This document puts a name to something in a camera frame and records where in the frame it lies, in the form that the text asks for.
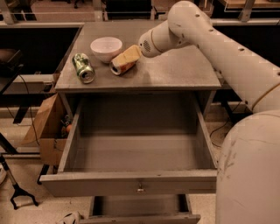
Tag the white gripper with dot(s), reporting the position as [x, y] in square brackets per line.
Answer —
[146, 44]

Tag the red coke can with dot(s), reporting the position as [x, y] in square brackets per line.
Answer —
[120, 66]

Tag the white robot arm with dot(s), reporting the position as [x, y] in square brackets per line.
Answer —
[248, 173]

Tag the green soda can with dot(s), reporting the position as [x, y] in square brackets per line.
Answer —
[83, 68]

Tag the grey drawer cabinet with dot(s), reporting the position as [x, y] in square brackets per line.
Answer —
[180, 69]

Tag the open grey top drawer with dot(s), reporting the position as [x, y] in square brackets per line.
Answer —
[120, 141]

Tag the brass drawer knob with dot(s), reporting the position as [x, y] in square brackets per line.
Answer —
[140, 189]

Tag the white ceramic bowl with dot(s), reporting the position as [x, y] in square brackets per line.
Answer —
[106, 48]

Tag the brown cardboard box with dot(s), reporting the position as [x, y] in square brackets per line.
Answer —
[46, 131]

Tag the white round floor object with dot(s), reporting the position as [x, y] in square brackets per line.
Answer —
[71, 218]

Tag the black tripod stand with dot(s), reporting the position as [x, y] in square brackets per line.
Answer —
[18, 191]

